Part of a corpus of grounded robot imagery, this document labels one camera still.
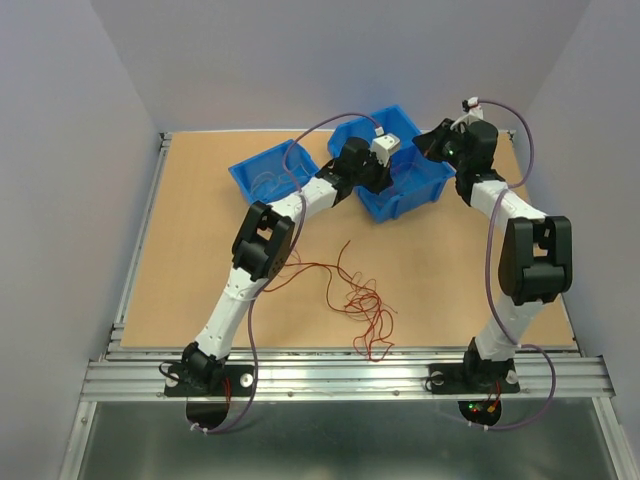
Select small blue plastic bin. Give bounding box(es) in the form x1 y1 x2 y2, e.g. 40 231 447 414
229 139 319 204

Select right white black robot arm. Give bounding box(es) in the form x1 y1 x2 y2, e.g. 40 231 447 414
413 119 573 395

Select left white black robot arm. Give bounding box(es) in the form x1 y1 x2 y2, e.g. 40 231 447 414
179 129 401 394

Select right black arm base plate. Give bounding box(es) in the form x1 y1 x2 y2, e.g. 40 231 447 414
425 362 520 396

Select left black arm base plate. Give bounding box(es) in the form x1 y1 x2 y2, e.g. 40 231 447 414
158 361 256 399

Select red wires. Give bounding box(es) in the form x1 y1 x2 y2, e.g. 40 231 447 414
262 239 399 362

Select large blue divided bin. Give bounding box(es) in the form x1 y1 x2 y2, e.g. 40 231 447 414
355 105 455 223

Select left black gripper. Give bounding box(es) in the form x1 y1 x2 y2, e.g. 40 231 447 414
350 150 391 195

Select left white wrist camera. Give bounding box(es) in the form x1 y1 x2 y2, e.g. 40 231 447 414
370 133 401 167

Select aluminium extrusion rail frame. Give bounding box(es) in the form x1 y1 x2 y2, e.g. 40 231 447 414
57 130 640 480

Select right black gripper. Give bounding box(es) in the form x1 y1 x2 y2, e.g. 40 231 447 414
414 117 470 171

